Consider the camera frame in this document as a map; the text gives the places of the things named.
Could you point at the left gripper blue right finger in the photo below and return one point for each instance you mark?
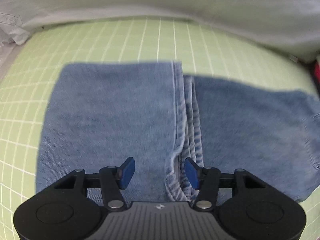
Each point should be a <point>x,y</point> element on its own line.
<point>194,173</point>

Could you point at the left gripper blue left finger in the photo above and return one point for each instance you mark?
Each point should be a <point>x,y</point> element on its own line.
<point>125,173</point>

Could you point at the blue denim jeans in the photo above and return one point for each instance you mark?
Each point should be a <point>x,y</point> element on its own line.
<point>101,114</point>

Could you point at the green grid cutting mat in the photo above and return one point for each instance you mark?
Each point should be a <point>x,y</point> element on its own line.
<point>27,85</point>

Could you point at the red folded garment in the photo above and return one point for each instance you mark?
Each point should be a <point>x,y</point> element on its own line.
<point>316,72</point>

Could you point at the clear plastic bag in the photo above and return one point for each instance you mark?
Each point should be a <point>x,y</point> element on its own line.
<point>9,52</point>

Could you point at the grey carrot print storage bag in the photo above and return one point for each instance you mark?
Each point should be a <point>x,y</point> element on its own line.
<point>290,26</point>

